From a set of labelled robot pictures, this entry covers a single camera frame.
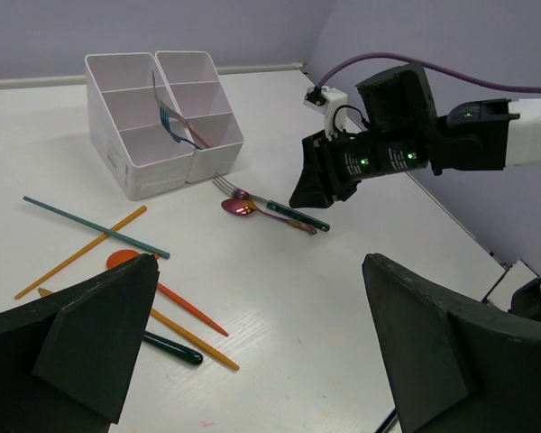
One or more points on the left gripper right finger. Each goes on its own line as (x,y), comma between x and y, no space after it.
(453,363)

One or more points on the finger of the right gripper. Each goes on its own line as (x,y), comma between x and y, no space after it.
(317,171)
(322,198)

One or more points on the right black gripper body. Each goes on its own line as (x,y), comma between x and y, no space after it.
(398,104)

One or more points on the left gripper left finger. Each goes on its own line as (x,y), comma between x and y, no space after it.
(67,360)

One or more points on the pink handled silver fork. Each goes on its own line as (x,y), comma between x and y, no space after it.
(202,141)

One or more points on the blue metal fork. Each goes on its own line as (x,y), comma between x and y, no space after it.
(166,114)

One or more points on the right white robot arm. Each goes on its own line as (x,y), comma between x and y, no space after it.
(484,135)

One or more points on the orange chopstick lower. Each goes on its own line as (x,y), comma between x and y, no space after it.
(194,340)

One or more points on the orange chopstick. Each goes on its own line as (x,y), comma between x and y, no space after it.
(82,251)
(194,340)

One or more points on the orange plastic spoon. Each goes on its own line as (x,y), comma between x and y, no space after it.
(126,255)

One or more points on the teal chopstick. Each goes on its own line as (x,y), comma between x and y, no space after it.
(102,229)

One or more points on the right white divided container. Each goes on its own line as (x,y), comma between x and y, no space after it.
(198,96)

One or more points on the white divided container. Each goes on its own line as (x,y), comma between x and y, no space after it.
(125,128)
(198,96)

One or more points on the orange chopstick upper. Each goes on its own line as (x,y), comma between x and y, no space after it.
(82,251)

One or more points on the left white divided container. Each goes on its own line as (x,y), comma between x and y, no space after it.
(125,128)

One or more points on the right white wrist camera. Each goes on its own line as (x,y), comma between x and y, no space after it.
(327,101)

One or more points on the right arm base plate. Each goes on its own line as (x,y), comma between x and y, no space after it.
(517,292)

